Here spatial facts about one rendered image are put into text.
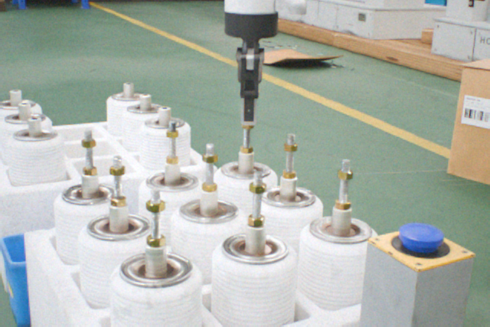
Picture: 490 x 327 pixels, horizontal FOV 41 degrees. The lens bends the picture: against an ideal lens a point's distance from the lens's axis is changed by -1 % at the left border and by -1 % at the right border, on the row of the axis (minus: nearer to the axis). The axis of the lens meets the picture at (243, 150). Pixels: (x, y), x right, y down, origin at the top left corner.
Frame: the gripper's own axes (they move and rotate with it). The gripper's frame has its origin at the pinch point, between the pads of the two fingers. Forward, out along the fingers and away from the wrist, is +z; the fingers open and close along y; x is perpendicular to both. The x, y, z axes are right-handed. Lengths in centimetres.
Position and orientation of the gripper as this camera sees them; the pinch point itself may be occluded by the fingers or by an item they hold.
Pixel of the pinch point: (249, 109)
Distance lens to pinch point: 96.0
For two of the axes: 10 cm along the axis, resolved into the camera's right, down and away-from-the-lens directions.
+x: 10.0, 0.3, -0.1
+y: -0.2, 3.0, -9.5
